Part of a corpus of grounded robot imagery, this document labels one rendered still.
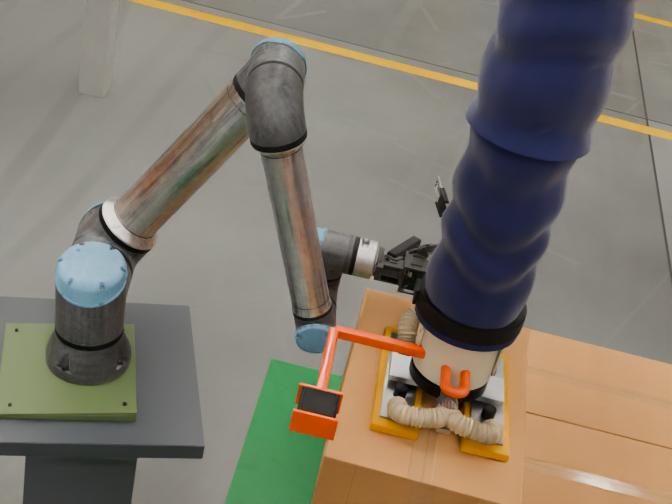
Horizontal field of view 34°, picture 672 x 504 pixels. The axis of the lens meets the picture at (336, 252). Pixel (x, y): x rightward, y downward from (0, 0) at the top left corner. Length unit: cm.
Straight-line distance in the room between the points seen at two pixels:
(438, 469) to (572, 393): 106
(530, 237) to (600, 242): 307
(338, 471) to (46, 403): 67
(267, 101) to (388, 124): 347
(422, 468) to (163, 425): 60
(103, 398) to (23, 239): 190
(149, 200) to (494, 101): 85
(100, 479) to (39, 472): 14
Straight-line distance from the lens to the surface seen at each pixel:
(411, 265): 252
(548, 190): 208
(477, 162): 207
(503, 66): 198
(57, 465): 267
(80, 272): 242
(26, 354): 262
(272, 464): 353
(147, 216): 249
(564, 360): 338
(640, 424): 326
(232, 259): 436
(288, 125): 218
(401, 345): 231
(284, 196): 227
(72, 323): 246
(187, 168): 240
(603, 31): 192
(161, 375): 263
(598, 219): 535
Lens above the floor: 246
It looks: 33 degrees down
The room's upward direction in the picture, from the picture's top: 13 degrees clockwise
